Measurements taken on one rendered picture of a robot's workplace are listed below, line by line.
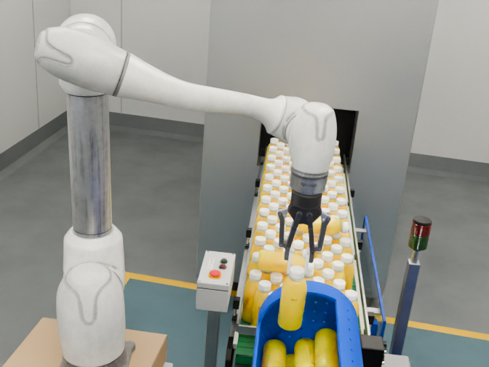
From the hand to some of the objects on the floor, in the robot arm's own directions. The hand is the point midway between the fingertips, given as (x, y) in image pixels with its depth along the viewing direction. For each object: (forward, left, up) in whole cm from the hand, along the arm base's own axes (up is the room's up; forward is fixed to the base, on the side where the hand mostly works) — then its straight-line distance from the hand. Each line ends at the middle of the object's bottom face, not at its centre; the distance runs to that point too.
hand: (297, 261), depth 171 cm
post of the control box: (-27, +37, -133) cm, 141 cm away
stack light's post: (+39, +48, -136) cm, 150 cm away
